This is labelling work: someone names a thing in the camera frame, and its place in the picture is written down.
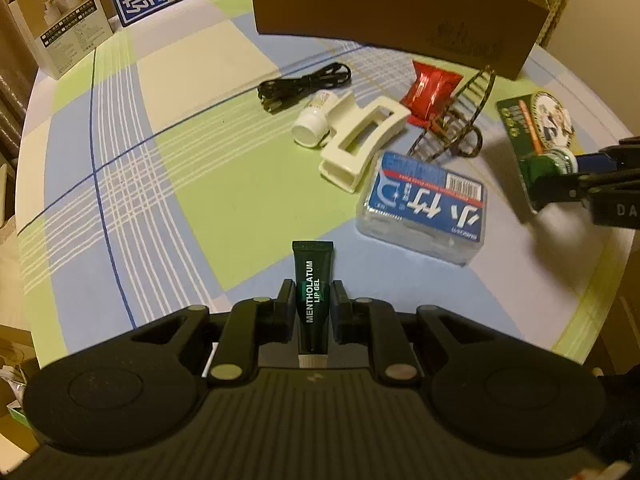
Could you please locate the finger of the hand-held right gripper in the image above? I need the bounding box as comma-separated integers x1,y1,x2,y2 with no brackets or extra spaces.
530,172,640,211
575,136,640,173

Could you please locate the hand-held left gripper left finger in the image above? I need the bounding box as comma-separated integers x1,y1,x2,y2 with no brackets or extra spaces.
131,279,298,387

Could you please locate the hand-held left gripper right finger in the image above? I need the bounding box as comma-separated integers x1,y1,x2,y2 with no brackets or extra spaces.
331,280,501,387

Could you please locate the dark green lip gel tube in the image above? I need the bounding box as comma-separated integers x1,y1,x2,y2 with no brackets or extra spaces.
292,241,335,367

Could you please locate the green card package round picture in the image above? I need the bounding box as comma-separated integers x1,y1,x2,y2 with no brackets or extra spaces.
496,91,583,216

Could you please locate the brown tortoiseshell hair claw clip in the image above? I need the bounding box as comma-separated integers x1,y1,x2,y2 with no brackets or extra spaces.
406,66,497,161

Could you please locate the clear box with blue label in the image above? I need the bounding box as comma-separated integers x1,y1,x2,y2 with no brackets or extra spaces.
356,151,488,267

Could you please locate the cream hair claw clip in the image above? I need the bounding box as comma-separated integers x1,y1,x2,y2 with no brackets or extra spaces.
319,91,412,193

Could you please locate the red snack packet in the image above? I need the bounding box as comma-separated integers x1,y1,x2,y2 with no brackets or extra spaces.
400,60,465,128

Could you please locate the brown cardboard storage box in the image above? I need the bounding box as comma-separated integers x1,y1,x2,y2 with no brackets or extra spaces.
248,0,550,80

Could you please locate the checked cloth desktop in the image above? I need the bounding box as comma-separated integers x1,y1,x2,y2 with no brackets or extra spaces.
15,0,640,363

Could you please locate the small white bottle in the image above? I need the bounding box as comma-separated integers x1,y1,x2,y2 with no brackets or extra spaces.
291,91,341,148

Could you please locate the plain cardboard carton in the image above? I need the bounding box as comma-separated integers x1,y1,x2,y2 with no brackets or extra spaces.
0,324,41,466

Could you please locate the beige curtain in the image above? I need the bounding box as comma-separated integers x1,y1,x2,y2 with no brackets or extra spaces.
0,0,41,161

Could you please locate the white photo-printed carton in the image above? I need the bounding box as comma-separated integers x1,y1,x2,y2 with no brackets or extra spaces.
9,0,113,80

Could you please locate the black coiled cable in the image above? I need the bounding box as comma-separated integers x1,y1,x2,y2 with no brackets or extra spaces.
257,62,353,113

